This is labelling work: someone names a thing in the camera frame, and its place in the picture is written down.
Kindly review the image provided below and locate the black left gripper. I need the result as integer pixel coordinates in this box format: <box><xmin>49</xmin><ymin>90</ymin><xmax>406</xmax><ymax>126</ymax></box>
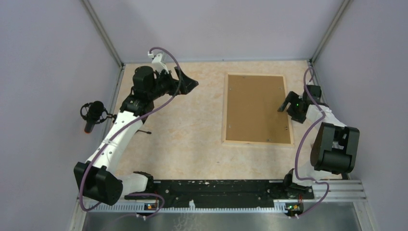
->
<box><xmin>148</xmin><ymin>66</ymin><xmax>198</xmax><ymax>100</ymax></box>

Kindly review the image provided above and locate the black microphone on stand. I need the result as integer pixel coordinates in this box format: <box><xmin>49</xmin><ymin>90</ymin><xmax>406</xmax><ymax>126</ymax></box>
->
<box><xmin>80</xmin><ymin>101</ymin><xmax>152</xmax><ymax>135</ymax></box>

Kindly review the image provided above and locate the brown cardboard backing board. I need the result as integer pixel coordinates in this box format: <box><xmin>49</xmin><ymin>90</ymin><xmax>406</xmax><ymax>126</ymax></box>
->
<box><xmin>225</xmin><ymin>75</ymin><xmax>291</xmax><ymax>144</ymax></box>

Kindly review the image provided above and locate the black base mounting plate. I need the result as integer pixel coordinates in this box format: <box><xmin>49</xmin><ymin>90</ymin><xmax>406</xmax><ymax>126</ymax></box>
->
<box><xmin>124</xmin><ymin>180</ymin><xmax>314</xmax><ymax>208</ymax></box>

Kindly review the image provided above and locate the aluminium front rail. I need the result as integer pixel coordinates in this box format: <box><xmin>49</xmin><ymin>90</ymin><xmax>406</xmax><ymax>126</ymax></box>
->
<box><xmin>70</xmin><ymin>180</ymin><xmax>370</xmax><ymax>231</ymax></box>

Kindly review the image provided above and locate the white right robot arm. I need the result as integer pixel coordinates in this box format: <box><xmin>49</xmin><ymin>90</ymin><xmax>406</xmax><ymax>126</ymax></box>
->
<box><xmin>278</xmin><ymin>85</ymin><xmax>360</xmax><ymax>198</ymax></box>

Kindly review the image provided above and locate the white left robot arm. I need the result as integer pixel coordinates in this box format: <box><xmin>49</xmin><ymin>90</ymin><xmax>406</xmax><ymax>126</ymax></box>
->
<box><xmin>74</xmin><ymin>66</ymin><xmax>199</xmax><ymax>205</ymax></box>

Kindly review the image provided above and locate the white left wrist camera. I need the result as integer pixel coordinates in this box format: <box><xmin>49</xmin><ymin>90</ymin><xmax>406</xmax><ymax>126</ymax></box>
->
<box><xmin>148</xmin><ymin>52</ymin><xmax>170</xmax><ymax>74</ymax></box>

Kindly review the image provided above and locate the light wooden picture frame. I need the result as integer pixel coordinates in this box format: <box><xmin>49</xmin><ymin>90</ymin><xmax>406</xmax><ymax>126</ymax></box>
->
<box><xmin>221</xmin><ymin>72</ymin><xmax>295</xmax><ymax>147</ymax></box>

